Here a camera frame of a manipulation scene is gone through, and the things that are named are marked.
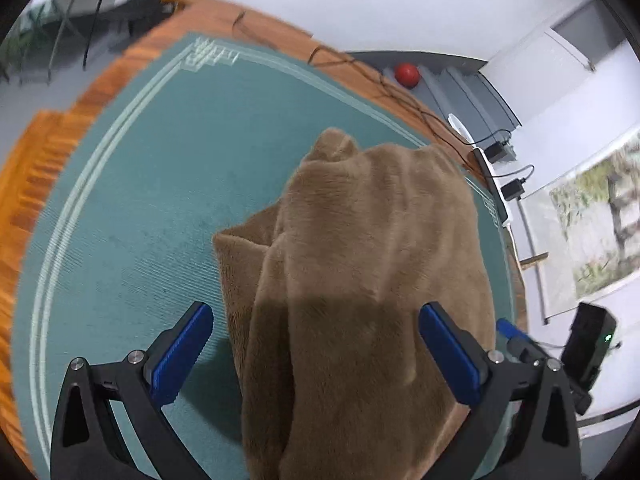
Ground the brown fleece garment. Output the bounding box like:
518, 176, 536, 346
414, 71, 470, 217
214, 129, 495, 479

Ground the hanging scroll painting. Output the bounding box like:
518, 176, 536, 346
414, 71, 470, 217
512, 127, 639, 324

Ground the black power adapter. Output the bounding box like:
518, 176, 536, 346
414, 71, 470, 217
484, 129, 511, 164
500, 165, 535, 202

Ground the white power strip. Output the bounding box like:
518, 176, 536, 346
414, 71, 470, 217
472, 148, 512, 228

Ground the green table mat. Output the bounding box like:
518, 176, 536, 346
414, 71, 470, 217
10, 30, 518, 480

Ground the red ball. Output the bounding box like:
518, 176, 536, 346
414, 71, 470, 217
394, 63, 421, 89

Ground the wooden bench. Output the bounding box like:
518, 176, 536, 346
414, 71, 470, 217
1, 110, 73, 464

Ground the glass side table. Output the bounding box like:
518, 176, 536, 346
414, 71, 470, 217
0, 0, 151, 86

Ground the black metal chair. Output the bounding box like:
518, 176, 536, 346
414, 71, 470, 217
82, 0, 165, 70

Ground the black cable on table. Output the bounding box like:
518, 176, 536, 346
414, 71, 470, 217
232, 8, 511, 172

